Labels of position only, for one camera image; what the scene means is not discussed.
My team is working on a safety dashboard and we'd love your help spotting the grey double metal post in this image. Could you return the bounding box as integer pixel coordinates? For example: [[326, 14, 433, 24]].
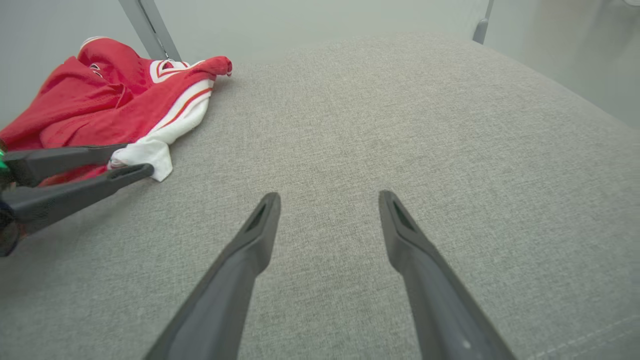
[[118, 0, 182, 62]]

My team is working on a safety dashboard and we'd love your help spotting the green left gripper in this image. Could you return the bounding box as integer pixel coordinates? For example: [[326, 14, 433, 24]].
[[0, 143, 155, 259]]

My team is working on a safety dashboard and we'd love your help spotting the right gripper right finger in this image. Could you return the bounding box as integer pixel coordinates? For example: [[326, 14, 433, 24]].
[[378, 189, 519, 360]]

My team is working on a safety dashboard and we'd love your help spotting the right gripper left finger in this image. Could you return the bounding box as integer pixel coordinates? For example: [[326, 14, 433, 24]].
[[142, 192, 282, 360]]

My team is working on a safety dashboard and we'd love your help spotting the red and white shirt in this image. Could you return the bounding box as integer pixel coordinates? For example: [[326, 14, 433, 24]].
[[0, 36, 234, 189]]

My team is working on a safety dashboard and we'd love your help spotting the grey single metal post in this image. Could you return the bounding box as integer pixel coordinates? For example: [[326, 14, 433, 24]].
[[472, 0, 496, 45]]

